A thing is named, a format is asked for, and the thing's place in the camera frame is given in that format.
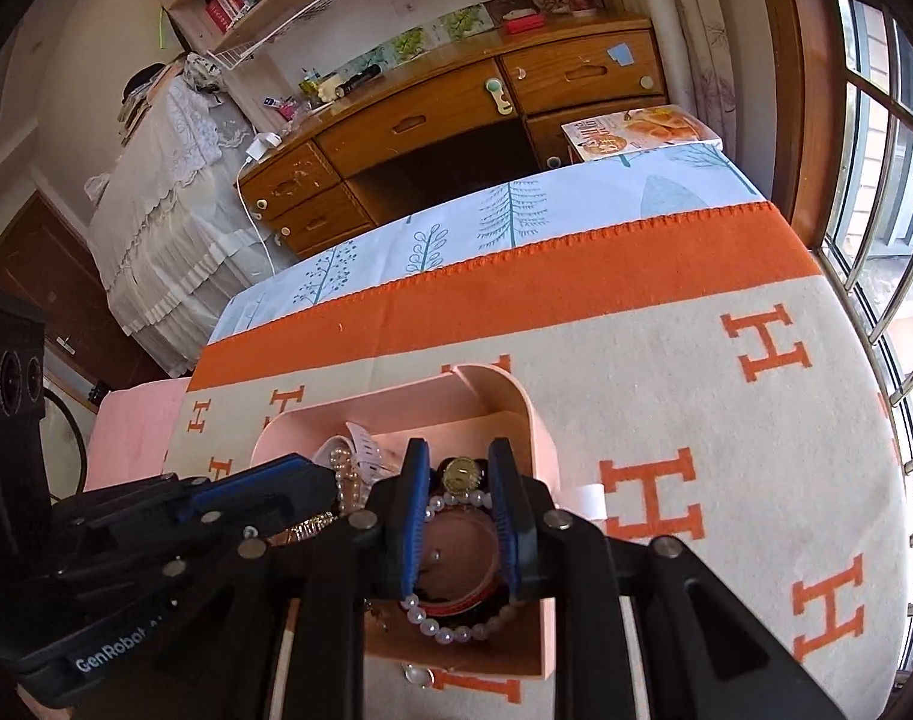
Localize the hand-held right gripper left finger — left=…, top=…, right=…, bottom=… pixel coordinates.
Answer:
left=171, top=439, right=432, bottom=720

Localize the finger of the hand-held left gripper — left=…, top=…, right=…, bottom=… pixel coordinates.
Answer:
left=148, top=499, right=336, bottom=586
left=163, top=454, right=340, bottom=511

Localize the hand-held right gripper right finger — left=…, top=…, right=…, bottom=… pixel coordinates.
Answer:
left=488, top=439, right=848, bottom=720

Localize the gold chain bracelet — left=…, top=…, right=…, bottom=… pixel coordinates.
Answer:
left=280, top=511, right=337, bottom=545

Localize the long pearl strand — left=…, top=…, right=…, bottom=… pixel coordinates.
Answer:
left=328, top=448, right=371, bottom=518

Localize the red string bracelet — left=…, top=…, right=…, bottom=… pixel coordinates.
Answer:
left=422, top=457, right=502, bottom=612

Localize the pink strap watch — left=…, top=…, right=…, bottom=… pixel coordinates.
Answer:
left=313, top=422, right=397, bottom=485

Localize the black bead bracelet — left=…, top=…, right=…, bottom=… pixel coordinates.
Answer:
left=415, top=457, right=521, bottom=635

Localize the white pearl bracelet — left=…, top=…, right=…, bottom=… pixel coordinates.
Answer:
left=400, top=491, right=521, bottom=646

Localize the pink storage box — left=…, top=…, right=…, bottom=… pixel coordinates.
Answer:
left=250, top=364, right=558, bottom=680

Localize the white paper tag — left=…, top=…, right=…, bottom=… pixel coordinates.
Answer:
left=572, top=484, right=609, bottom=520

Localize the pink quilt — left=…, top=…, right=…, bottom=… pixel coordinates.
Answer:
left=85, top=379, right=191, bottom=492

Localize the orange beige patterned blanket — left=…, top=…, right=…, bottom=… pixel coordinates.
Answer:
left=160, top=201, right=913, bottom=720

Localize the white lace furniture cover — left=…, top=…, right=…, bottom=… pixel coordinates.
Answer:
left=87, top=56, right=277, bottom=380

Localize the brown wooden door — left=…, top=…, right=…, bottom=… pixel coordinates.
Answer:
left=0, top=191, right=164, bottom=421

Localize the wooden desk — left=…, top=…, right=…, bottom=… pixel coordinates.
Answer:
left=237, top=11, right=671, bottom=256

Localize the stack of books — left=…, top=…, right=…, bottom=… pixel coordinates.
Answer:
left=118, top=64, right=179, bottom=143

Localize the black flashlight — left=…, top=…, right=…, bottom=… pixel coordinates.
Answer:
left=334, top=64, right=384, bottom=98

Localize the food magazine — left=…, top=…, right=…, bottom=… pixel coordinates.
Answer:
left=561, top=105, right=723, bottom=166

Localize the wooden bookshelf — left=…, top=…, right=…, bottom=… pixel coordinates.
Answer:
left=137, top=0, right=502, bottom=72

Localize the row of red books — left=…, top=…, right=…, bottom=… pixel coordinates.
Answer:
left=205, top=0, right=277, bottom=35

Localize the metal window grille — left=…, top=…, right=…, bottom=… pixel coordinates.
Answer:
left=820, top=0, right=913, bottom=676

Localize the floral beige curtain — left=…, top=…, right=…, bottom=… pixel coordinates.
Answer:
left=651, top=0, right=743, bottom=143

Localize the black cable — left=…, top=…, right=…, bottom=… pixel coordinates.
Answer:
left=42, top=388, right=91, bottom=500

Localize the white charger with cable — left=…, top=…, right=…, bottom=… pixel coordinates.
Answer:
left=235, top=133, right=281, bottom=271

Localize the white wire rack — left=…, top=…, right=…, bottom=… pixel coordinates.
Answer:
left=205, top=0, right=333, bottom=70

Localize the wooden window frame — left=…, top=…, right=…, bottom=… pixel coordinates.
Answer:
left=749, top=0, right=848, bottom=248

